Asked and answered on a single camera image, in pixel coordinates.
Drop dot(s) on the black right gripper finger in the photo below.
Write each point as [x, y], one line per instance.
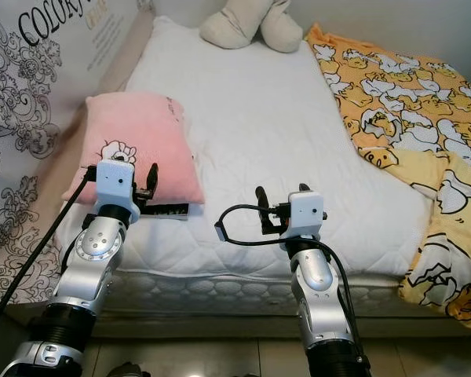
[303, 189]
[264, 210]

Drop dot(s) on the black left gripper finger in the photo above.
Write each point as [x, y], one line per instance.
[153, 182]

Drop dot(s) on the pink pillow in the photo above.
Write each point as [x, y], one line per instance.
[141, 126]

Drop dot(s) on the white quilted mattress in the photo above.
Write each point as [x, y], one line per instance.
[267, 141]

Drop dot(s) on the grey bed base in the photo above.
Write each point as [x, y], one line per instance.
[228, 326]

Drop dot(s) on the yellow duck print blanket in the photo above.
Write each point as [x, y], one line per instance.
[408, 102]

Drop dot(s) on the white floral print panel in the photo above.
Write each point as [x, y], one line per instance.
[23, 118]

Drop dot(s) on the robot left leg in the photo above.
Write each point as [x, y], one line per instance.
[129, 370]

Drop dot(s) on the beige plush toy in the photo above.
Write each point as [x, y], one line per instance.
[235, 27]

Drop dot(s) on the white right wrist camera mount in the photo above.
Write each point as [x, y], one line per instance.
[306, 212]

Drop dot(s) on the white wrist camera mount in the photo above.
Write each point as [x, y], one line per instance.
[306, 212]
[116, 181]

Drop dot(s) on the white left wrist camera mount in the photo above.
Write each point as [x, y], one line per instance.
[116, 181]

